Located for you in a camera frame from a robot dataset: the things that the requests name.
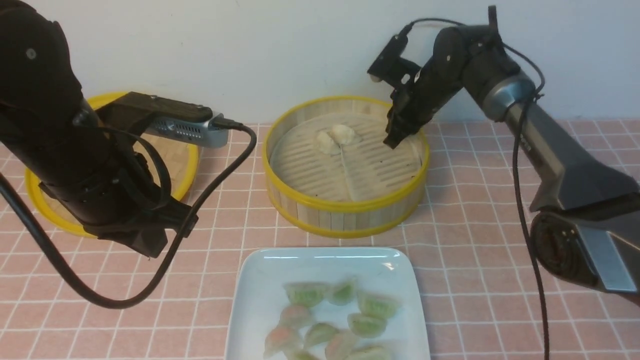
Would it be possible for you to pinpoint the white square plate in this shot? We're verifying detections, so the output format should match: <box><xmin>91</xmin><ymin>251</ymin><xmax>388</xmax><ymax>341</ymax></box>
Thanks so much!
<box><xmin>224</xmin><ymin>247</ymin><xmax>432</xmax><ymax>360</ymax></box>

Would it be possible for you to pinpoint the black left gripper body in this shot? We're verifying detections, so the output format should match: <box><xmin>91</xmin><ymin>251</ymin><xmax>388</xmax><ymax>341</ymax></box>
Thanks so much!
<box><xmin>39</xmin><ymin>145</ymin><xmax>198</xmax><ymax>258</ymax></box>

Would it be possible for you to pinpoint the green dumpling bottom left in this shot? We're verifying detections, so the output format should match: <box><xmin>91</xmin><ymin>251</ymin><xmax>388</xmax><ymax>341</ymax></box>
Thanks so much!
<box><xmin>285</xmin><ymin>349</ymin><xmax>320</xmax><ymax>360</ymax></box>

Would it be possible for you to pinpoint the pink dumpling upper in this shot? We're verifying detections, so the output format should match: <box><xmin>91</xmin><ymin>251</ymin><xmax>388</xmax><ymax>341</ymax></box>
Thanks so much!
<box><xmin>278</xmin><ymin>304</ymin><xmax>315</xmax><ymax>330</ymax></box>

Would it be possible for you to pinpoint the pink dumpling lower left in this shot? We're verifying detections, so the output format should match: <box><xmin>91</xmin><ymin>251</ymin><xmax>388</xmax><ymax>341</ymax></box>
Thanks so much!
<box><xmin>263</xmin><ymin>325</ymin><xmax>302</xmax><ymax>360</ymax></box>

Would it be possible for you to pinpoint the black camera cable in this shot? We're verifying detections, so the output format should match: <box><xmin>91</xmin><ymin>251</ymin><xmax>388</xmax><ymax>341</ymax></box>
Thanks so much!
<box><xmin>0</xmin><ymin>117</ymin><xmax>258</xmax><ymax>309</ymax></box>
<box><xmin>397</xmin><ymin>5</ymin><xmax>551</xmax><ymax>360</ymax></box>

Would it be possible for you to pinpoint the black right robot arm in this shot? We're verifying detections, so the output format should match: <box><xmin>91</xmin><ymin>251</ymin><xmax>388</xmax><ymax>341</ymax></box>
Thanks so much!
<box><xmin>368</xmin><ymin>21</ymin><xmax>640</xmax><ymax>305</ymax></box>

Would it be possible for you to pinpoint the black right camera cable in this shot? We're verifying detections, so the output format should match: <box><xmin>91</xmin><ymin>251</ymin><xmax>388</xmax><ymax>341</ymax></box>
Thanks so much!
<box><xmin>397</xmin><ymin>5</ymin><xmax>551</xmax><ymax>360</ymax></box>

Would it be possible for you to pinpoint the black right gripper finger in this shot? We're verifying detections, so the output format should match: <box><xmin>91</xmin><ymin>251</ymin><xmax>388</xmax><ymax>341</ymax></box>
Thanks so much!
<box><xmin>385</xmin><ymin>98</ymin><xmax>401</xmax><ymax>132</ymax></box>
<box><xmin>382</xmin><ymin>114</ymin><xmax>426</xmax><ymax>150</ymax></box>

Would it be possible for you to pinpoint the green dumpling top left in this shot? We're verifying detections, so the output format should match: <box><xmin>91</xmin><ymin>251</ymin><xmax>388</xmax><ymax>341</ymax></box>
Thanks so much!
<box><xmin>283</xmin><ymin>282</ymin><xmax>329</xmax><ymax>308</ymax></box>

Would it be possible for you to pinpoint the green dumpling top right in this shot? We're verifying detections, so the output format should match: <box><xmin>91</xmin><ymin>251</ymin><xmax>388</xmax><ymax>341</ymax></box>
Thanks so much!
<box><xmin>357</xmin><ymin>291</ymin><xmax>402</xmax><ymax>320</ymax></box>

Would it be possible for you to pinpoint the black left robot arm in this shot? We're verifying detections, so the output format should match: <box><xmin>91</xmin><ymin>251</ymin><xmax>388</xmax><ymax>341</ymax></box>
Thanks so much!
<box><xmin>1</xmin><ymin>0</ymin><xmax>258</xmax><ymax>258</ymax></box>

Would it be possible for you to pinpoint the pink dumpling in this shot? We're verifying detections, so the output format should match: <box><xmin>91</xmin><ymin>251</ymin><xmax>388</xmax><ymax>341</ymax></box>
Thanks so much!
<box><xmin>263</xmin><ymin>325</ymin><xmax>302</xmax><ymax>360</ymax></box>
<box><xmin>278</xmin><ymin>304</ymin><xmax>315</xmax><ymax>330</ymax></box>
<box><xmin>325</xmin><ymin>330</ymin><xmax>360</xmax><ymax>360</ymax></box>

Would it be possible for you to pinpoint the green dumpling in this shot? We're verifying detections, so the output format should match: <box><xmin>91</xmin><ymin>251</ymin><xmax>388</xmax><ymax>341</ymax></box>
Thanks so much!
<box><xmin>357</xmin><ymin>291</ymin><xmax>402</xmax><ymax>320</ymax></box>
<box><xmin>345</xmin><ymin>345</ymin><xmax>393</xmax><ymax>360</ymax></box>
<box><xmin>283</xmin><ymin>282</ymin><xmax>329</xmax><ymax>308</ymax></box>
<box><xmin>347</xmin><ymin>313</ymin><xmax>387</xmax><ymax>338</ymax></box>
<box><xmin>285</xmin><ymin>349</ymin><xmax>320</xmax><ymax>360</ymax></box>
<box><xmin>326</xmin><ymin>276</ymin><xmax>358</xmax><ymax>306</ymax></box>
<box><xmin>302</xmin><ymin>322</ymin><xmax>340</xmax><ymax>350</ymax></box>

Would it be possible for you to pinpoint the pink dumpling bottom centre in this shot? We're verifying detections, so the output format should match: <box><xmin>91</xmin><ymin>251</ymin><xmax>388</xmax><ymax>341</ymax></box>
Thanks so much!
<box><xmin>325</xmin><ymin>330</ymin><xmax>360</xmax><ymax>360</ymax></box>

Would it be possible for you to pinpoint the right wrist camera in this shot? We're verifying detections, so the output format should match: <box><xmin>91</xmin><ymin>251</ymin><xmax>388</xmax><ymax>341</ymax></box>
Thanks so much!
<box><xmin>366</xmin><ymin>32</ymin><xmax>422</xmax><ymax>89</ymax></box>

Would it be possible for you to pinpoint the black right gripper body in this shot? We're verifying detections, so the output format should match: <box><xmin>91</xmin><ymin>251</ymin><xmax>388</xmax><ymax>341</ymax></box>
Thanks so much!
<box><xmin>393</xmin><ymin>60</ymin><xmax>462</xmax><ymax>124</ymax></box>

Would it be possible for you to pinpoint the bamboo steamer basket yellow rim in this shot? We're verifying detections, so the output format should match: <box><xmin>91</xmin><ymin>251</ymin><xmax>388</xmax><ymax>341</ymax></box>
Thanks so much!
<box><xmin>262</xmin><ymin>96</ymin><xmax>430</xmax><ymax>239</ymax></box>

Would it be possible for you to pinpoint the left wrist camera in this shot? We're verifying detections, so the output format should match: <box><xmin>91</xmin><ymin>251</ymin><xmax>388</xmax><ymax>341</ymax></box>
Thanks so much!
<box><xmin>89</xmin><ymin>91</ymin><xmax>229</xmax><ymax>148</ymax></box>

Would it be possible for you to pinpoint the black left camera cable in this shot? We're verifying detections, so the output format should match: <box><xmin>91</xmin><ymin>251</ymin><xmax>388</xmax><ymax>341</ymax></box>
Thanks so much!
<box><xmin>0</xmin><ymin>117</ymin><xmax>258</xmax><ymax>309</ymax></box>

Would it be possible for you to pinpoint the bamboo steamer lid yellow rim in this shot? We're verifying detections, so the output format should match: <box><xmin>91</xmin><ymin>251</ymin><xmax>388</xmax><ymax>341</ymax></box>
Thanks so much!
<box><xmin>24</xmin><ymin>118</ymin><xmax>200</xmax><ymax>239</ymax></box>

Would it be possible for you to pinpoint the green dumpling centre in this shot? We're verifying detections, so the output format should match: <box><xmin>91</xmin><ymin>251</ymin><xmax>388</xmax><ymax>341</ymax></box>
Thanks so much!
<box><xmin>302</xmin><ymin>322</ymin><xmax>340</xmax><ymax>350</ymax></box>

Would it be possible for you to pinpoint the green dumpling right middle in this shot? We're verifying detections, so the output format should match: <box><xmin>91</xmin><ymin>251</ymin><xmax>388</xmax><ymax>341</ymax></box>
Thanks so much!
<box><xmin>347</xmin><ymin>313</ymin><xmax>387</xmax><ymax>338</ymax></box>

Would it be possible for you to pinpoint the white mesh steamer liner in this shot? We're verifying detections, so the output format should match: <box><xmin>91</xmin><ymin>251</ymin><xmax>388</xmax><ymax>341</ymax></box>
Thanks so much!
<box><xmin>267</xmin><ymin>112</ymin><xmax>426</xmax><ymax>203</ymax></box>

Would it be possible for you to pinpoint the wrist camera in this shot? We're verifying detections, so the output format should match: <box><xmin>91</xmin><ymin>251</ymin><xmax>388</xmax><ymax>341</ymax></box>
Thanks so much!
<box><xmin>366</xmin><ymin>32</ymin><xmax>422</xmax><ymax>89</ymax></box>
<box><xmin>89</xmin><ymin>91</ymin><xmax>229</xmax><ymax>148</ymax></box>

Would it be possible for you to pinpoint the green dumpling top middle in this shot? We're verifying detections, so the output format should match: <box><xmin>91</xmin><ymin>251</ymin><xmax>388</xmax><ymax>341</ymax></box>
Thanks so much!
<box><xmin>326</xmin><ymin>276</ymin><xmax>358</xmax><ymax>306</ymax></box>

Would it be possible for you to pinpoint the green dumpling bottom right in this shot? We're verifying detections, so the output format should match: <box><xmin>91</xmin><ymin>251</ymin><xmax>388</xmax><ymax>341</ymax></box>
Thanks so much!
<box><xmin>345</xmin><ymin>345</ymin><xmax>393</xmax><ymax>360</ymax></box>

